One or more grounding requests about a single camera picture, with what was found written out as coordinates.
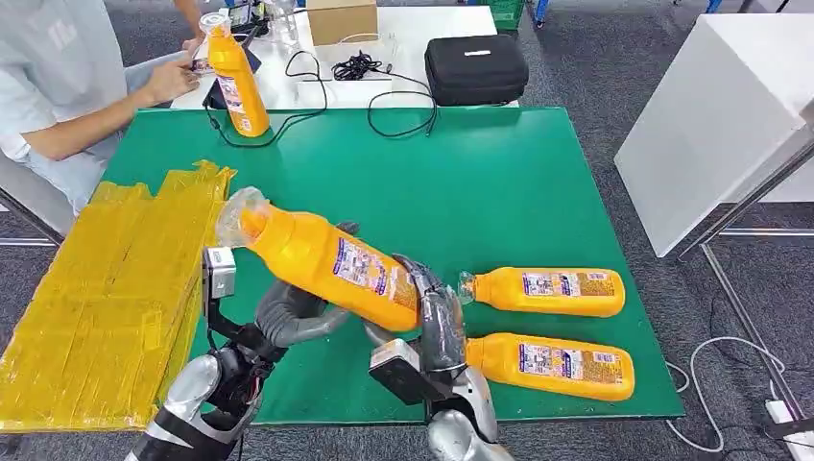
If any green table mat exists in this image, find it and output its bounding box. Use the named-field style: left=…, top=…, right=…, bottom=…
left=101, top=107, right=686, bottom=426

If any green crate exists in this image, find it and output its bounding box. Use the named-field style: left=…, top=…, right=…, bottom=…
left=486, top=0, right=528, bottom=32

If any orange drink bottle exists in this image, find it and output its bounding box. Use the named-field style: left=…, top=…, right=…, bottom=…
left=199, top=11, right=271, bottom=138
left=457, top=267, right=627, bottom=319
left=216, top=185, right=424, bottom=333
left=464, top=332, right=636, bottom=402

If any white floor cable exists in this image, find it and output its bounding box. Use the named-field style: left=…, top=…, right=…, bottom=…
left=664, top=337, right=790, bottom=454

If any black zip case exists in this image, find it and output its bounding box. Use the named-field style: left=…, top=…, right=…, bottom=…
left=423, top=35, right=530, bottom=108

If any cardboard box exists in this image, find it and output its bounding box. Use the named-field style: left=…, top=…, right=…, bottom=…
left=305, top=0, right=380, bottom=47

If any yellow plastic sheet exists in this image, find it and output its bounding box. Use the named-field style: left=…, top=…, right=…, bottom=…
left=0, top=159, right=238, bottom=434

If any black handheld device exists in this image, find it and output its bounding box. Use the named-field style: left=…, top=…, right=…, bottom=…
left=227, top=1, right=272, bottom=36

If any person's right hand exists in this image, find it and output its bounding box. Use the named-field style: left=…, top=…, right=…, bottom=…
left=140, top=56, right=202, bottom=107

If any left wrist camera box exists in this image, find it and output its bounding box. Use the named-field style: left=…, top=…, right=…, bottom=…
left=202, top=246, right=238, bottom=320

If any white table with metal frame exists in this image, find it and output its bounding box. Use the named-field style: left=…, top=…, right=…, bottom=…
left=613, top=13, right=814, bottom=422

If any white power strip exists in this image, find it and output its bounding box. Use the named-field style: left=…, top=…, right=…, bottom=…
left=764, top=399, right=814, bottom=461

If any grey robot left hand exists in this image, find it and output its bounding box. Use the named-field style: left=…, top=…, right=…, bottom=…
left=253, top=220, right=362, bottom=350

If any white desk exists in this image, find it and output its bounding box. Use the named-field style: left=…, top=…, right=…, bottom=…
left=170, top=6, right=519, bottom=110

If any thin black cable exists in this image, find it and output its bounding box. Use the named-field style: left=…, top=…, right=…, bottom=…
left=203, top=49, right=328, bottom=150

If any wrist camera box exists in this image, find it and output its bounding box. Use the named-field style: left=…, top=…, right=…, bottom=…
left=202, top=246, right=238, bottom=320
left=369, top=338, right=446, bottom=406

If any person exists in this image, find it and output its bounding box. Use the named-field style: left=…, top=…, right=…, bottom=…
left=0, top=0, right=204, bottom=214

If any black cable with bundle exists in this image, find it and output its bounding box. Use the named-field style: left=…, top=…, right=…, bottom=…
left=330, top=50, right=440, bottom=139

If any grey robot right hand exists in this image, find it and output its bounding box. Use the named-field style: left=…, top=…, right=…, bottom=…
left=362, top=253, right=468, bottom=376

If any clear plastic bottle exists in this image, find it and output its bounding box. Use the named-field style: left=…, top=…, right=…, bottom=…
left=270, top=0, right=300, bottom=46

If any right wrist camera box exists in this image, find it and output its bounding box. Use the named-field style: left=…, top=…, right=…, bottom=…
left=369, top=338, right=446, bottom=406

